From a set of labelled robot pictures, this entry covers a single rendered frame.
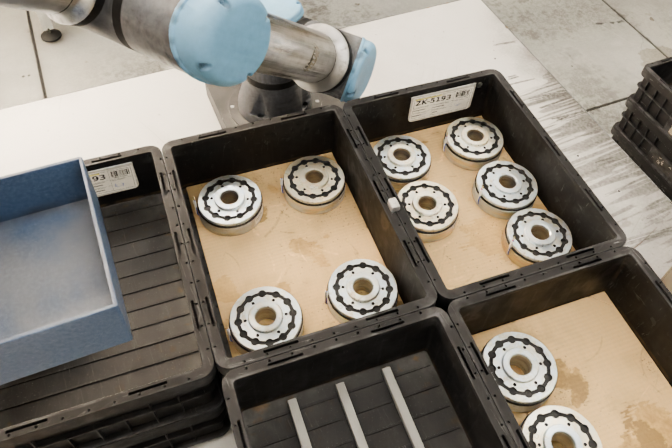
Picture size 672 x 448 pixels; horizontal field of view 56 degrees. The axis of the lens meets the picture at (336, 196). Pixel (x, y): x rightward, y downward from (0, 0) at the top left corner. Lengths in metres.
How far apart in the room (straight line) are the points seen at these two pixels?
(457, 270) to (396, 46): 0.72
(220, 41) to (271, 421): 0.49
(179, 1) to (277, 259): 0.43
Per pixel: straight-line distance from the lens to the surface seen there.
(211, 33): 0.73
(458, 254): 1.02
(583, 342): 1.00
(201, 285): 0.87
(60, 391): 0.96
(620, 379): 1.00
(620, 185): 1.39
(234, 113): 1.32
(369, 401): 0.90
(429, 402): 0.91
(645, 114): 1.92
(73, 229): 0.77
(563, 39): 2.94
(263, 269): 0.99
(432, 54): 1.56
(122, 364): 0.95
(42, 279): 0.75
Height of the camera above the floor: 1.67
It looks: 51 degrees down
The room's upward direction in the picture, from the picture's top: 3 degrees clockwise
